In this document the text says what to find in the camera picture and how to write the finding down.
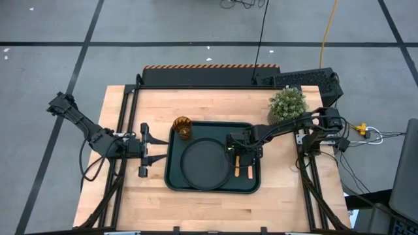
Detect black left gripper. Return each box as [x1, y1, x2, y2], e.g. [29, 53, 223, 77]
[125, 122, 170, 179]

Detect dark green plastic tray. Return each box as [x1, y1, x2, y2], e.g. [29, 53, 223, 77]
[164, 120, 263, 195]

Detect amber ribbed glass cup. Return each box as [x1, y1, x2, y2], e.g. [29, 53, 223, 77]
[172, 116, 193, 142]

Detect dark grey round plate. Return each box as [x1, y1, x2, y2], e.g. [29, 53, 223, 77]
[179, 137, 233, 191]

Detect potted plant in striped pot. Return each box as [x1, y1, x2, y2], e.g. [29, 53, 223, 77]
[266, 86, 310, 127]

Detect black ramp with hazard stripe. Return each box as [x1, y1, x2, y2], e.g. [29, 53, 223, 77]
[142, 64, 281, 87]

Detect black perforated computer case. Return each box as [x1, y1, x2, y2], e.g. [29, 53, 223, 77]
[256, 67, 344, 107]

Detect dark keyboard with blue keys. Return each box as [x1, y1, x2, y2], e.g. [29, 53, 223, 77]
[391, 219, 418, 235]

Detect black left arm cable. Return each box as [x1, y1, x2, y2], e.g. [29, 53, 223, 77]
[79, 136, 109, 182]

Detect black aluminium table frame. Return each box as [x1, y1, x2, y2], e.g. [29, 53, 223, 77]
[78, 73, 352, 235]

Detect thin black floor cable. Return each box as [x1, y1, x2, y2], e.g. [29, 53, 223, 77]
[250, 0, 270, 84]

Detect white power cable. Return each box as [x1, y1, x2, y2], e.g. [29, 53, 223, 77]
[364, 126, 384, 146]

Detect yellow power cable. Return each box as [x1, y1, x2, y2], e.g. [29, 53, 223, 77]
[319, 0, 339, 69]

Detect tangled black cables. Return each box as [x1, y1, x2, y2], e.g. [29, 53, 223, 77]
[219, 0, 266, 10]

